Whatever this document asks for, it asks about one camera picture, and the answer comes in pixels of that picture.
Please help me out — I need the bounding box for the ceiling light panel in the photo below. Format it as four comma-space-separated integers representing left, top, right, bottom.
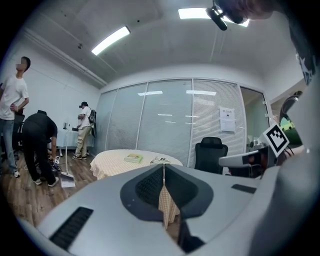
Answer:
91, 25, 131, 56
177, 7, 250, 28

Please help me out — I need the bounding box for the olive paperback book black print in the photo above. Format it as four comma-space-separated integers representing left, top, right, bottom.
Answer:
149, 156, 171, 165

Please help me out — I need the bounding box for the round table yellow dotted cloth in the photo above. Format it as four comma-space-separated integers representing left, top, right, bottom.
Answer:
89, 149, 184, 230

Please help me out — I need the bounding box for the person's black star t-shirt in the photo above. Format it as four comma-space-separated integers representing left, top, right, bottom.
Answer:
284, 0, 320, 87

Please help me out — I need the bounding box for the black head-worn camera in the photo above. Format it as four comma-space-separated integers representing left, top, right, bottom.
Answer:
205, 0, 248, 31

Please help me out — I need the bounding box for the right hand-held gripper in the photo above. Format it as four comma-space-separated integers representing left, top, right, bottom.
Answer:
218, 123, 291, 176

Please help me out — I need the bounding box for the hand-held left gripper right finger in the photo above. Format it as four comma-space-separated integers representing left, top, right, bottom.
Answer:
164, 163, 266, 256

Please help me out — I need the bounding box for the white paper notice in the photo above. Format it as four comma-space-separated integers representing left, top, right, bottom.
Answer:
219, 106, 236, 133

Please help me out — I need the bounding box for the green book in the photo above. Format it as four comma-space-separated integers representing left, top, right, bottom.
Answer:
123, 153, 144, 164

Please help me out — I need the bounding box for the white long-handled dustpan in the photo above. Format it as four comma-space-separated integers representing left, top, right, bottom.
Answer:
59, 122, 76, 189

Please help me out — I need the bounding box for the white desk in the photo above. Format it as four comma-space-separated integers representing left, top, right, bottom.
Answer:
56, 128, 96, 157

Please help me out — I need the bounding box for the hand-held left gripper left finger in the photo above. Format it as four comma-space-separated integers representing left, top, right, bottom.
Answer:
37, 163, 187, 256

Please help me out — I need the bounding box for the black office chair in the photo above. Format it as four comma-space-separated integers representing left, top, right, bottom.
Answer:
194, 136, 229, 175

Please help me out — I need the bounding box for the green printed bag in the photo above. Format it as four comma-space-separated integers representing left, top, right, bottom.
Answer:
279, 117, 303, 146

